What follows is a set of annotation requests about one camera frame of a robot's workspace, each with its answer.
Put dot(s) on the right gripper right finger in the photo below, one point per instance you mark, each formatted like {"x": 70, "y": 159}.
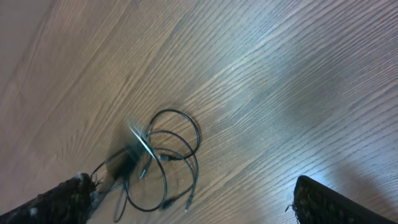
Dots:
{"x": 314, "y": 203}

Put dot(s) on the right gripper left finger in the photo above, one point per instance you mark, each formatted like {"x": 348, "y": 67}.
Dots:
{"x": 70, "y": 202}

